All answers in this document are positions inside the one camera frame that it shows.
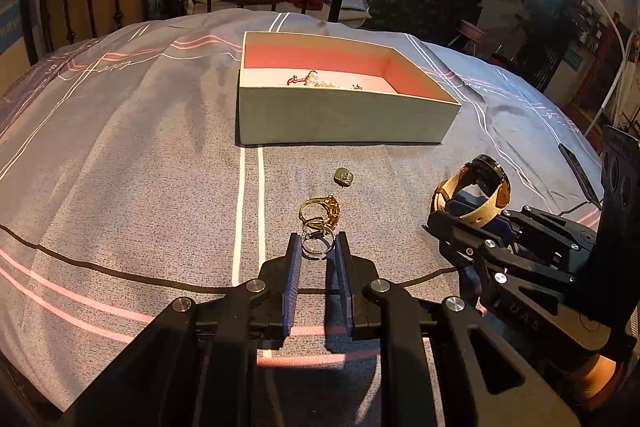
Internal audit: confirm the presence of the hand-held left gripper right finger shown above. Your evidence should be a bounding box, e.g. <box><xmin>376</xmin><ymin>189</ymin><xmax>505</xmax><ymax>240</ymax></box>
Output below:
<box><xmin>334</xmin><ymin>231</ymin><xmax>583</xmax><ymax>427</ymax></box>

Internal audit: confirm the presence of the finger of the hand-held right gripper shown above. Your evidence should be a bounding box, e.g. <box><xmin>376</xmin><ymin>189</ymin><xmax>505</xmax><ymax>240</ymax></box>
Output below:
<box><xmin>500</xmin><ymin>206</ymin><xmax>598</xmax><ymax>265</ymax></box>
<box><xmin>427</xmin><ymin>209</ymin><xmax>576</xmax><ymax>293</ymax></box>

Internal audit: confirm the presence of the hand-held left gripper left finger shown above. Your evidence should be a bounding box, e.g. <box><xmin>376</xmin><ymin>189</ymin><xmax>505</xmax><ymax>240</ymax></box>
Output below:
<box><xmin>60</xmin><ymin>232</ymin><xmax>303</xmax><ymax>427</ymax></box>

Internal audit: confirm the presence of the wristwatch with tan strap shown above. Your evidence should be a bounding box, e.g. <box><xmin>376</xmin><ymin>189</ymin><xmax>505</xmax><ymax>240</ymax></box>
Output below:
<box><xmin>431</xmin><ymin>155</ymin><xmax>512</xmax><ymax>228</ymax></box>

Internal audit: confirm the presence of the silver ring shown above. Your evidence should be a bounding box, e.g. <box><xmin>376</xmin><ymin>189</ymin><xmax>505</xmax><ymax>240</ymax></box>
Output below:
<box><xmin>301</xmin><ymin>218</ymin><xmax>335</xmax><ymax>260</ymax></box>

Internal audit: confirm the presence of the grey cardboard box pink inside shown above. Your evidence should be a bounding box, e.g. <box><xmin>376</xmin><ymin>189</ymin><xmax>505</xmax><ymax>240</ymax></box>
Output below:
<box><xmin>236</xmin><ymin>32</ymin><xmax>462</xmax><ymax>146</ymax></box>

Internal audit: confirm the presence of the person's right hand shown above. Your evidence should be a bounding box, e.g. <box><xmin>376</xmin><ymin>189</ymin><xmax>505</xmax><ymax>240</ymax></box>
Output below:
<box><xmin>570</xmin><ymin>351</ymin><xmax>626</xmax><ymax>390</ymax></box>

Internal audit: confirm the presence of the black flat device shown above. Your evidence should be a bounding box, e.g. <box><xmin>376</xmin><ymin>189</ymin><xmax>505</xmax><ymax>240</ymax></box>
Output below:
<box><xmin>557</xmin><ymin>143</ymin><xmax>603</xmax><ymax>208</ymax></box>

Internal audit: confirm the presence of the pink stool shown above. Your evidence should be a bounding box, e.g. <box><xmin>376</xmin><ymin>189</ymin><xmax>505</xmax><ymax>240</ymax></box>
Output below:
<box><xmin>450</xmin><ymin>19</ymin><xmax>487</xmax><ymax>54</ymax></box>

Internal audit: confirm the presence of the blue plaid bedsheet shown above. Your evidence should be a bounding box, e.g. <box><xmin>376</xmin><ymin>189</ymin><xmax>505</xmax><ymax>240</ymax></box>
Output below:
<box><xmin>0</xmin><ymin>8</ymin><xmax>608</xmax><ymax>427</ymax></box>

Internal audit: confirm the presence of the green floral counter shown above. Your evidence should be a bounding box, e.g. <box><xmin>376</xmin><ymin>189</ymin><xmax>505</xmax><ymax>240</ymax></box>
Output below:
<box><xmin>357</xmin><ymin>0</ymin><xmax>483</xmax><ymax>52</ymax></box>

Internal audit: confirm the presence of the blue wall poster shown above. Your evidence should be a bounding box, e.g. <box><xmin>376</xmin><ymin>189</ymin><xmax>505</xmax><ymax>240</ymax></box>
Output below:
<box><xmin>0</xmin><ymin>0</ymin><xmax>27</xmax><ymax>54</ymax></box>

